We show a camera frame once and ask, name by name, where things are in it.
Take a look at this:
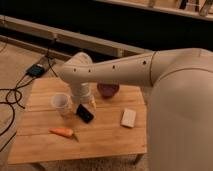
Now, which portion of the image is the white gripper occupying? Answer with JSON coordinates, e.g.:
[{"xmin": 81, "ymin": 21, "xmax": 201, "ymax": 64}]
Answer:
[{"xmin": 70, "ymin": 83, "xmax": 96, "ymax": 110}]

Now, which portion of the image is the white sponge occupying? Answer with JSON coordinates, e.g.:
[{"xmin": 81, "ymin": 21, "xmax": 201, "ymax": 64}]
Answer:
[{"xmin": 121, "ymin": 109, "xmax": 136, "ymax": 128}]

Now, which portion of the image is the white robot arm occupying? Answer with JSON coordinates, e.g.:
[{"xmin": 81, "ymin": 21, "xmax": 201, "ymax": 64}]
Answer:
[{"xmin": 59, "ymin": 48, "xmax": 213, "ymax": 171}]

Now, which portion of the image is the black smartphone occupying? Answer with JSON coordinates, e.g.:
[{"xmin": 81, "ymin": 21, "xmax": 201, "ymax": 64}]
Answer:
[{"xmin": 76, "ymin": 104, "xmax": 94, "ymax": 123}]

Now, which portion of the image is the translucent plastic cup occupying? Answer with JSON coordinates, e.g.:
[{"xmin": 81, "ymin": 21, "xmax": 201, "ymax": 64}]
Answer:
[{"xmin": 51, "ymin": 93, "xmax": 71, "ymax": 117}]

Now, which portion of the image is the purple bowl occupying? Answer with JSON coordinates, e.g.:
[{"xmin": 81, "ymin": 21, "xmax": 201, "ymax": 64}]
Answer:
[{"xmin": 97, "ymin": 84, "xmax": 119, "ymax": 98}]

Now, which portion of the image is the orange carrot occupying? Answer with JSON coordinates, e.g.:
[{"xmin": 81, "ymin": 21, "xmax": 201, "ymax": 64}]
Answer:
[{"xmin": 50, "ymin": 128, "xmax": 77, "ymax": 139}]

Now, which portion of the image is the black power adapter box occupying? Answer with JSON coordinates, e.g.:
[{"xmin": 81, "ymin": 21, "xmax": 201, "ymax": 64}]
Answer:
[{"xmin": 26, "ymin": 64, "xmax": 45, "ymax": 78}]

